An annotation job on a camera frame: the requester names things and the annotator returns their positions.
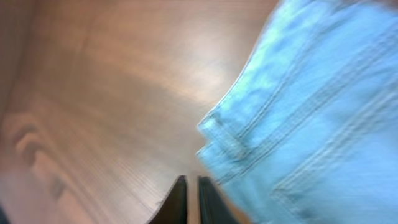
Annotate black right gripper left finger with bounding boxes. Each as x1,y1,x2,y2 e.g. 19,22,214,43
148,175,188,224

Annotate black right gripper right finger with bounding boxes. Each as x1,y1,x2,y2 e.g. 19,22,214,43
198,176,239,224

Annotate light blue denim shorts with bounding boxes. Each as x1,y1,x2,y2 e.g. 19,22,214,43
197,0,397,223

